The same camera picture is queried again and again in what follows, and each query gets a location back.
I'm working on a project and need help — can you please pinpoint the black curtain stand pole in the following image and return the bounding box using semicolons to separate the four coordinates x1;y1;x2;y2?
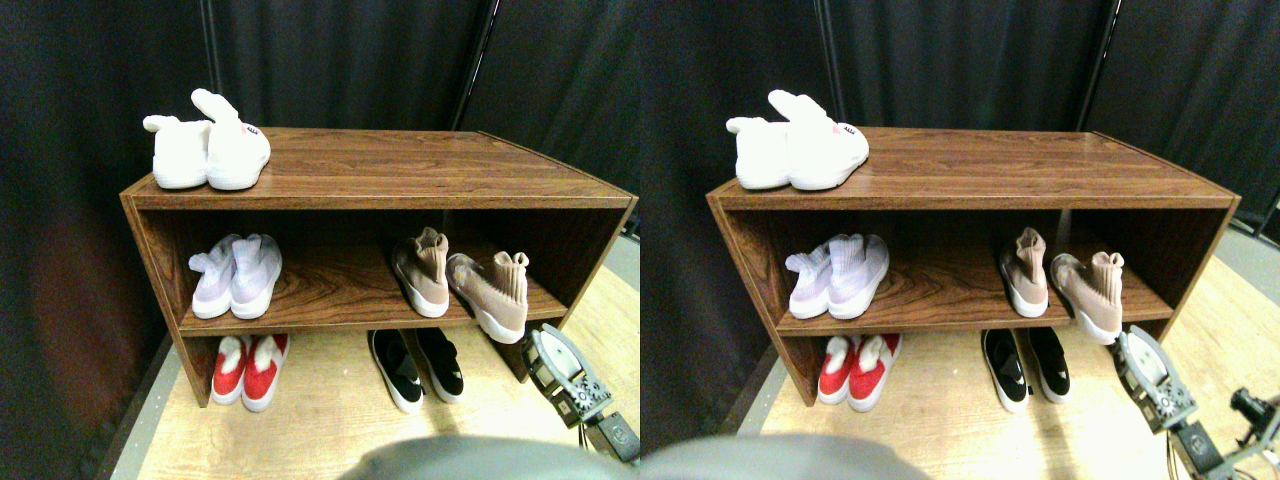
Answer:
1075;0;1123;131
450;0;501;131
200;0;223;96

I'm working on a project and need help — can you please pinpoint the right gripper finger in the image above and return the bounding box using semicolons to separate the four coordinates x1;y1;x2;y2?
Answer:
522;323;613;429
1113;324;1199;433

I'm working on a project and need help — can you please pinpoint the lilac shoe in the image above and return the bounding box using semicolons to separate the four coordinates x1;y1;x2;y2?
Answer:
827;234;890;320
785;240;836;320
189;236;243;320
230;234;283;320

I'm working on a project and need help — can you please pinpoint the white shoe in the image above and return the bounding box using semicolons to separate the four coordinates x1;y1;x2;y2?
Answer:
726;117;796;190
768;91;870;191
143;115;213;190
191;89;272;191

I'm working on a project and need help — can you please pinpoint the red shoe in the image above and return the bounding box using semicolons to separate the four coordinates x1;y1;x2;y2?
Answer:
817;336;858;405
848;334;903;413
211;336;251;405
241;334;291;413

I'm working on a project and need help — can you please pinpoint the black shoe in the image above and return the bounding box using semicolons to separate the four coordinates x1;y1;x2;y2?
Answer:
367;329;425;414
415;328;465;404
1028;328;1073;404
981;329;1030;414

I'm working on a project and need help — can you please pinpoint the brown shoe rack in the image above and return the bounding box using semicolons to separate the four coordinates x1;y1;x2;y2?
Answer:
120;127;639;408
706;127;1242;406

